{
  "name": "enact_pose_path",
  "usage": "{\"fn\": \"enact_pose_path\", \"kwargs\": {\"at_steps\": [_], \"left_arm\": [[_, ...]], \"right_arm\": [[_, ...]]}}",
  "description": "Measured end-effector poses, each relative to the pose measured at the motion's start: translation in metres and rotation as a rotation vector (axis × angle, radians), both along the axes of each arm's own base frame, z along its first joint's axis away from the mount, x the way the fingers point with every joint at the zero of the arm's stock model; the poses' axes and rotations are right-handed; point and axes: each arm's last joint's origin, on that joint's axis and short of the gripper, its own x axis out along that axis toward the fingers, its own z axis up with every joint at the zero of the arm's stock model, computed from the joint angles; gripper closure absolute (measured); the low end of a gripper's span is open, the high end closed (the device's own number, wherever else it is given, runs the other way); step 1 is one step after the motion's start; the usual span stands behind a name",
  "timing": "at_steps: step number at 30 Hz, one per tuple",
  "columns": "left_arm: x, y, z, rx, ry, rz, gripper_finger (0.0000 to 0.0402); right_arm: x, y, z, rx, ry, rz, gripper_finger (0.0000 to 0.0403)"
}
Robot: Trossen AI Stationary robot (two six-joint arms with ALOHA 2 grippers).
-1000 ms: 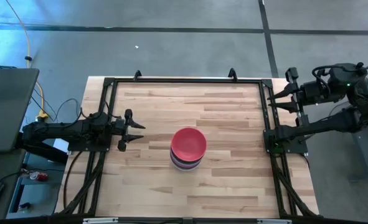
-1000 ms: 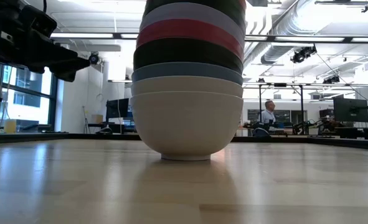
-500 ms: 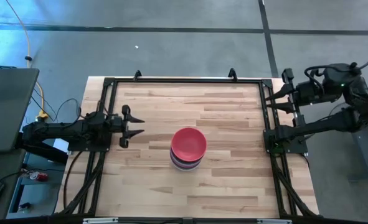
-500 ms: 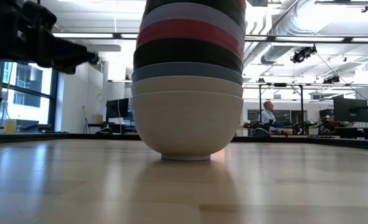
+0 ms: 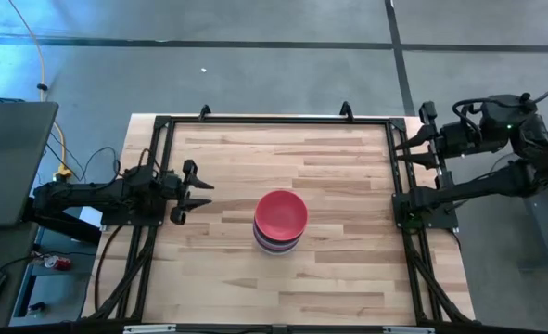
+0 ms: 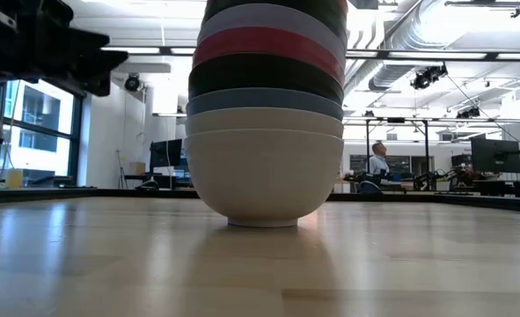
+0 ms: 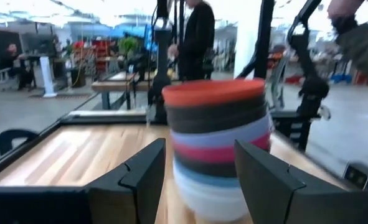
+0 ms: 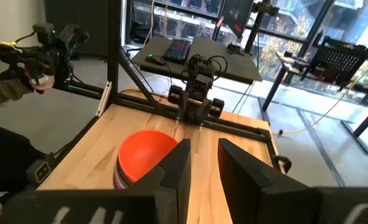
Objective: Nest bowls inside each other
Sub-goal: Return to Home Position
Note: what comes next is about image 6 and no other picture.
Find black bowl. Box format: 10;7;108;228
187;53;345;107
201;0;348;32

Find black dome camera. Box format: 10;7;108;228
123;73;142;92

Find blue bowl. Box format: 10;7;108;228
186;86;345;122

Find long ceiling light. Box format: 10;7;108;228
345;48;520;63
100;46;197;56

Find black ceiling spotlights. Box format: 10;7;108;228
409;63;449;91

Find white bowl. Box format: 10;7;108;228
183;128;345;228
184;107;345;140

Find person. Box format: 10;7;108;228
368;141;391;177

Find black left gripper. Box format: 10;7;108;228
0;0;130;97

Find black metal stand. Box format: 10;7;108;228
364;116;431;194

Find window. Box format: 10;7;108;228
0;78;84;188

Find silver ventilation duct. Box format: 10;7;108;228
345;0;480;92

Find yellow box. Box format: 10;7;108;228
4;168;25;189

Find lavender bowl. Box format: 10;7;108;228
196;3;348;67

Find black monitor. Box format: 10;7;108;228
149;138;184;171
469;136;520;174

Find magenta bowl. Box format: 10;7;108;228
192;26;347;87

